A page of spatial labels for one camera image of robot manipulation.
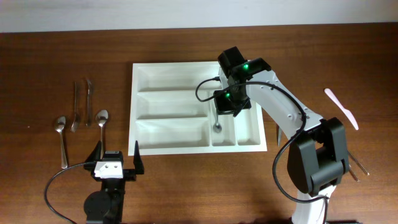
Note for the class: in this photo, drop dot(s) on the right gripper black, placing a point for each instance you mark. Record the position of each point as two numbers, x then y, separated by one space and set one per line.
222 106

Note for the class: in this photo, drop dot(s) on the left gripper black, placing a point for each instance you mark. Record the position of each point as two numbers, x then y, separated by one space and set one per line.
130 174

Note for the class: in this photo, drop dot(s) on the small dark teaspoon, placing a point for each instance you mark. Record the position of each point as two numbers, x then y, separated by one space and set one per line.
217 127

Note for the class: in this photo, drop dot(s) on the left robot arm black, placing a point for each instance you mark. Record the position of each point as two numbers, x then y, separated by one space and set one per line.
106 205

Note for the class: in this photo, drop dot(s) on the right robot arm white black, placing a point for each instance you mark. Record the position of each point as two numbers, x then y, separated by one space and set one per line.
318 154

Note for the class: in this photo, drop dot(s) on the silver spoon near left gripper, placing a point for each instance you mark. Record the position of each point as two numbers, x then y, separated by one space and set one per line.
101 119

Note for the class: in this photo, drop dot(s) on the silver butter knife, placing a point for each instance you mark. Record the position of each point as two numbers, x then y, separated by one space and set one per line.
88 102

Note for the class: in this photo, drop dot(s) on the white plastic cutlery tray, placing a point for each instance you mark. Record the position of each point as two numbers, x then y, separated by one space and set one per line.
167 117

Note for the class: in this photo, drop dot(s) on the silver fork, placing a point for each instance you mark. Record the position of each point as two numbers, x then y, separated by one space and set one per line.
76 119

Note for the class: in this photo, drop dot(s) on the silver spoon far left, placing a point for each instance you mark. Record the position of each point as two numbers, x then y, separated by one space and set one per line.
59 127

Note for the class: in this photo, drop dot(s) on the pink plastic knife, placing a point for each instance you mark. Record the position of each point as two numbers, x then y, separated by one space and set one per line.
345 111

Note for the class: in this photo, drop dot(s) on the metal chopstick inner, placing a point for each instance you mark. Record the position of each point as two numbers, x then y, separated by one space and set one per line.
352 173

